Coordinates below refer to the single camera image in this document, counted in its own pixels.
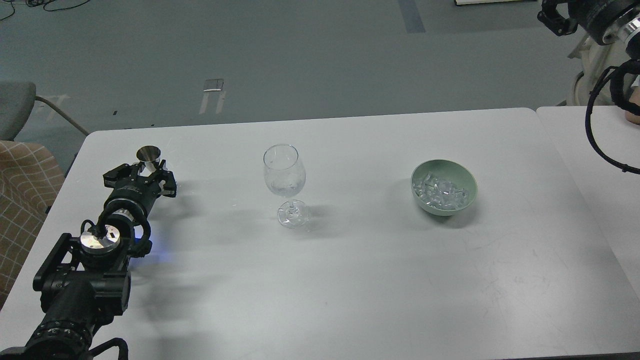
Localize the white plastic chair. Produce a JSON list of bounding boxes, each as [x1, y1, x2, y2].
[[565, 34, 630, 107]]

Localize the steel cocktail jigger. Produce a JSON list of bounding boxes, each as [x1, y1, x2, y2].
[[135, 145, 163, 177]]

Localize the person's bare forearm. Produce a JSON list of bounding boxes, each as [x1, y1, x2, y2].
[[625, 87, 640, 125]]

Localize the clear wine glass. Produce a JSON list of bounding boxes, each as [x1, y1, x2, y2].
[[262, 143, 310, 229]]

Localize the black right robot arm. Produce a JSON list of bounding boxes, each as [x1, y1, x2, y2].
[[537, 0, 640, 174]]

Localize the clear ice cubes pile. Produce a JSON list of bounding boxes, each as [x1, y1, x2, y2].
[[412, 172, 471, 211]]

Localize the grey chair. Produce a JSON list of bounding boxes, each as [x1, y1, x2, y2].
[[0, 80, 90, 141]]

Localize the brown checkered cushion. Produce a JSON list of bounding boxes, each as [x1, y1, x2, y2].
[[0, 140, 65, 306]]

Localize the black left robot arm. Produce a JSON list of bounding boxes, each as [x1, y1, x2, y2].
[[1, 157, 178, 360]]

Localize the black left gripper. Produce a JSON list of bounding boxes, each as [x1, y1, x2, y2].
[[103, 160, 178, 220]]

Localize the black floor cables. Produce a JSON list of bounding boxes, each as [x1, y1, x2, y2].
[[0, 0, 91, 21]]

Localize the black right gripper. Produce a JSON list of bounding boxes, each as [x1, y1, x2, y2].
[[537, 0, 640, 46]]

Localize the green bowl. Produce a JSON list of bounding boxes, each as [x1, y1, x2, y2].
[[409, 159, 478, 217]]

